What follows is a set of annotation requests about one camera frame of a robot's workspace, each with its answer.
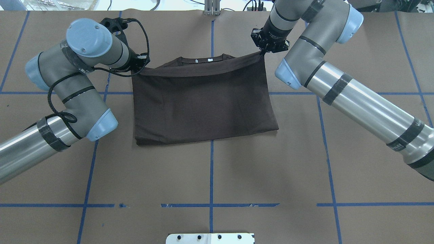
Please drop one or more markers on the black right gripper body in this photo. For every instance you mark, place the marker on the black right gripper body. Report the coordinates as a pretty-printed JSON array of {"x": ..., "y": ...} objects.
[{"x": 274, "y": 33}]

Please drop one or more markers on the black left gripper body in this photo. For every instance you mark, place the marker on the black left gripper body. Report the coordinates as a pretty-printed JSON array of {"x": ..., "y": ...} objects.
[{"x": 135, "y": 60}]

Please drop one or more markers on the dark brown t-shirt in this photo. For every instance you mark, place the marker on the dark brown t-shirt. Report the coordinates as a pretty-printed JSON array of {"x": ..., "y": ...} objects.
[{"x": 192, "y": 100}]

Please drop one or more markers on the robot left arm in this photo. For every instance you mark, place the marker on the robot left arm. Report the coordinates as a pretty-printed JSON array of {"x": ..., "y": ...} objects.
[{"x": 78, "y": 110}]

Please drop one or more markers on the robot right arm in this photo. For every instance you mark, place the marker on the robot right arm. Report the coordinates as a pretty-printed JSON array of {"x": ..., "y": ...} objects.
[{"x": 307, "y": 29}]

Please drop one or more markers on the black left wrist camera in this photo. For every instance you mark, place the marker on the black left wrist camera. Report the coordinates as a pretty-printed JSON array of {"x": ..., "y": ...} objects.
[{"x": 116, "y": 26}]

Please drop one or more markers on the aluminium frame post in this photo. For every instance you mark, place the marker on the aluminium frame post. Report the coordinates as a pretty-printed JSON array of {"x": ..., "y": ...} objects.
[{"x": 212, "y": 7}]

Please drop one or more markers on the white pedestal base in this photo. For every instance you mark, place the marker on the white pedestal base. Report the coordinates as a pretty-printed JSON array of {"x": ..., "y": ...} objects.
[{"x": 210, "y": 238}]

